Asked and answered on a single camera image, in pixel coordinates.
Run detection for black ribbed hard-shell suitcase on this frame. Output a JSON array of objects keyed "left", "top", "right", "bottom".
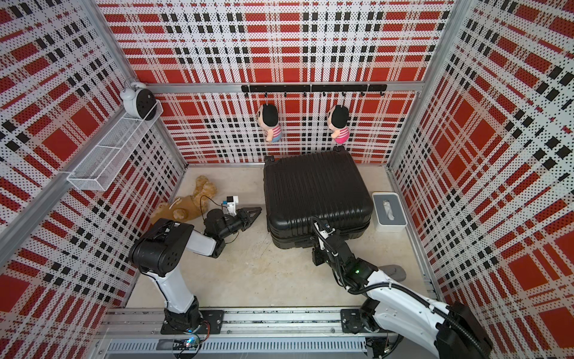
[{"left": 263, "top": 146, "right": 374, "bottom": 250}]

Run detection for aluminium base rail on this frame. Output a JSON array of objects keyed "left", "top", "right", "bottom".
[{"left": 93, "top": 306, "right": 472, "bottom": 359}]

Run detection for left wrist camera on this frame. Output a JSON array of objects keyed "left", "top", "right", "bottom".
[{"left": 224, "top": 195, "right": 239, "bottom": 216}]

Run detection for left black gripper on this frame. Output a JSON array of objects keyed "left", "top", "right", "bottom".
[{"left": 219, "top": 206, "right": 262, "bottom": 239}]

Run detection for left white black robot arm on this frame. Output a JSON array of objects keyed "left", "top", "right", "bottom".
[{"left": 129, "top": 206, "right": 262, "bottom": 334}]

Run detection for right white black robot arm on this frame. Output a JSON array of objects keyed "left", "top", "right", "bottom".
[{"left": 309, "top": 217, "right": 493, "bottom": 358}]

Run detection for hanging doll pink shorts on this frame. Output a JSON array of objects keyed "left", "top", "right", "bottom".
[{"left": 327, "top": 105, "right": 350, "bottom": 145}]

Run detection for white alarm clock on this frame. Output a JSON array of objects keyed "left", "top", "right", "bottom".
[{"left": 120, "top": 82, "right": 157, "bottom": 121}]

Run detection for white wire mesh shelf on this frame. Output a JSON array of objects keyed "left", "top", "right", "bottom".
[{"left": 67, "top": 101, "right": 163, "bottom": 191}]

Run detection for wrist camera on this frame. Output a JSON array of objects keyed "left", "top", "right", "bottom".
[
  {"left": 224, "top": 195, "right": 239, "bottom": 216},
  {"left": 311, "top": 217, "right": 335, "bottom": 250}
]

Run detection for black wall hook rail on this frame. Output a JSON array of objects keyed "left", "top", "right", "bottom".
[{"left": 241, "top": 84, "right": 389, "bottom": 94}]

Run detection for brown teddy bear plush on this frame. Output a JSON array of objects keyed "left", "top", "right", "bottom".
[{"left": 150, "top": 176, "right": 218, "bottom": 224}]

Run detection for hanging doll blue shorts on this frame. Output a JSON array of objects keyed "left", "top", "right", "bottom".
[{"left": 257, "top": 104, "right": 282, "bottom": 143}]

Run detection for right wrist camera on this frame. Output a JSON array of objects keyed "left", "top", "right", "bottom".
[{"left": 311, "top": 217, "right": 335, "bottom": 250}]

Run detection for white tissue box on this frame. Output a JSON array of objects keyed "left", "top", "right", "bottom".
[{"left": 372, "top": 191, "right": 407, "bottom": 233}]

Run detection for grey cloth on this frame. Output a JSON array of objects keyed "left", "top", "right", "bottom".
[{"left": 379, "top": 265, "right": 407, "bottom": 283}]

